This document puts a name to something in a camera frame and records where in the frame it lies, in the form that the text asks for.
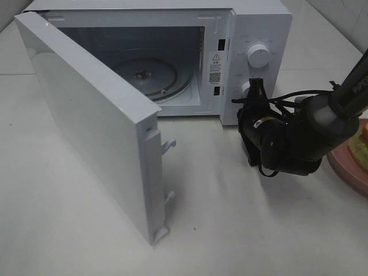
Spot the white upper microwave knob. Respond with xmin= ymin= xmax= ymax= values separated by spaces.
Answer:
xmin=247 ymin=42 xmax=271 ymax=68

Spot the white warning label sticker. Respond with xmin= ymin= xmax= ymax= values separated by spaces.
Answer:
xmin=206 ymin=51 xmax=224 ymax=86

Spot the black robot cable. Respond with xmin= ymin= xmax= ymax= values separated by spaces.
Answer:
xmin=231 ymin=80 xmax=343 ymax=119

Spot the pink round plate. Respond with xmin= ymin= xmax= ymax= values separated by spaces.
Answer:
xmin=327 ymin=117 xmax=368 ymax=198

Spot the white lower microwave knob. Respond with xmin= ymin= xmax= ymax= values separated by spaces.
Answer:
xmin=241 ymin=81 xmax=251 ymax=98

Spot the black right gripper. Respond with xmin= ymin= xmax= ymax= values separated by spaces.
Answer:
xmin=237 ymin=78 xmax=285 ymax=167

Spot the glass microwave turntable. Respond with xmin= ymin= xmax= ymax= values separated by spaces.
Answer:
xmin=113 ymin=57 xmax=193 ymax=101

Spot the white microwave oven body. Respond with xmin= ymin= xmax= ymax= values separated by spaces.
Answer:
xmin=21 ymin=1 xmax=292 ymax=125

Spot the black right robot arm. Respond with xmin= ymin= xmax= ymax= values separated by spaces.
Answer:
xmin=232 ymin=53 xmax=367 ymax=178

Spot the white microwave knob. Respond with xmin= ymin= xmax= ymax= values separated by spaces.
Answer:
xmin=241 ymin=81 xmax=251 ymax=98
xmin=247 ymin=42 xmax=271 ymax=68

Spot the white microwave door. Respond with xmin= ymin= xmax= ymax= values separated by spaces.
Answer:
xmin=14 ymin=11 xmax=176 ymax=244

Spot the toast sandwich with lettuce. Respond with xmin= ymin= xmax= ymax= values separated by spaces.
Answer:
xmin=348 ymin=119 xmax=367 ymax=169

